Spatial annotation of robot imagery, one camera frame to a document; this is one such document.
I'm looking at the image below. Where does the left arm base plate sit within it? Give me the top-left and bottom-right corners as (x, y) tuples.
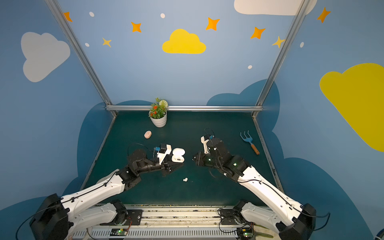
(100, 209), (143, 227)

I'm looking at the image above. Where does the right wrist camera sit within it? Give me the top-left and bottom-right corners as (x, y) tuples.
(201, 134), (216, 154)

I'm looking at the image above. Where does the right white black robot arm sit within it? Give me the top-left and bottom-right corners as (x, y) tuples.
(193, 135), (316, 240)

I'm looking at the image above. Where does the blue garden fork wooden handle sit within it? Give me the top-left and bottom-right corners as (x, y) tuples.
(240, 131), (260, 155)

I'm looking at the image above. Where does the pink earbud charging case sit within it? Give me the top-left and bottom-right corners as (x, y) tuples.
(144, 131), (152, 139)

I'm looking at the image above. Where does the white glove on table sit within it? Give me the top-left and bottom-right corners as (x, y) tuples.
(96, 169), (119, 184)

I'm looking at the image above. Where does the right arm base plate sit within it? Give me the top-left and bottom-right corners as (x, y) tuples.
(218, 208), (251, 225)

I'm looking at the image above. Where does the aluminium front rail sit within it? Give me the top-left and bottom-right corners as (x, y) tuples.
(47, 204), (304, 240)

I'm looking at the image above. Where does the right green circuit board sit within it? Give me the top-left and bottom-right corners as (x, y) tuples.
(236, 228), (254, 240)

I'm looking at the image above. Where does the potted plant white pot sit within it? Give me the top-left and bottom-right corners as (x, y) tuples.
(149, 98), (169, 128)

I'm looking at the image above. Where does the green circuit board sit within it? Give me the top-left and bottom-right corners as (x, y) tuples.
(110, 229), (128, 237)
(236, 228), (254, 240)

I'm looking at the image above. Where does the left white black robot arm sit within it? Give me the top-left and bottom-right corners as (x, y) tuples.
(30, 145), (185, 240)

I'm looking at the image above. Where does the left green circuit board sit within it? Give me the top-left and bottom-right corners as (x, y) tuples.
(110, 229), (128, 237)

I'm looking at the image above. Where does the aluminium back frame bar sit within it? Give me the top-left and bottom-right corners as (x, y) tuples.
(106, 105), (263, 112)

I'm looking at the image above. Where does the white earbud charging case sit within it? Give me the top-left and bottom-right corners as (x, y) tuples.
(172, 148), (186, 163)

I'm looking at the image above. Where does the green white gardening glove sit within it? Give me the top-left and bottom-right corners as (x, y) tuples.
(253, 224), (281, 240)

